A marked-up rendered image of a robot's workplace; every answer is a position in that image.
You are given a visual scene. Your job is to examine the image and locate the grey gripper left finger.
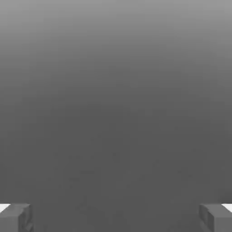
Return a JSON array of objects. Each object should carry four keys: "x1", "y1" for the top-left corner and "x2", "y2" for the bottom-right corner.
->
[{"x1": 0, "y1": 203, "x2": 34, "y2": 232}]

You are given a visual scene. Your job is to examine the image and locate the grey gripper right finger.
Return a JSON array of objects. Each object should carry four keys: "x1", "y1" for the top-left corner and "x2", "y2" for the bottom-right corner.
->
[{"x1": 198, "y1": 203, "x2": 232, "y2": 232}]

